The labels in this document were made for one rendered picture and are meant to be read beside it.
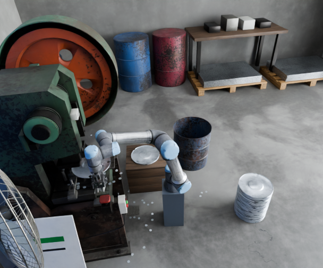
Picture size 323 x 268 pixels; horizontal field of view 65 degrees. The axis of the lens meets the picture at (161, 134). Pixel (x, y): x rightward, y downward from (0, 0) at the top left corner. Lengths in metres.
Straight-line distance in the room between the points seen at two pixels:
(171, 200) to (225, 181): 0.89
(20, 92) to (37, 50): 0.55
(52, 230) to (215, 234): 1.35
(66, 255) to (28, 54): 1.49
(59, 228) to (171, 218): 0.94
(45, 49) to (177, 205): 1.56
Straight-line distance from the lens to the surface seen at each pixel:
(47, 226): 2.09
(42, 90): 1.50
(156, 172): 2.55
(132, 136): 1.64
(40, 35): 1.94
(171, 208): 2.29
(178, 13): 4.99
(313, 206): 2.95
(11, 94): 1.54
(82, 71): 2.01
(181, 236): 2.45
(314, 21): 6.19
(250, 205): 2.43
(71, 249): 2.21
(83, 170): 1.98
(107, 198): 1.78
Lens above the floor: 2.09
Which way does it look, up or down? 37 degrees down
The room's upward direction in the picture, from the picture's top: 3 degrees counter-clockwise
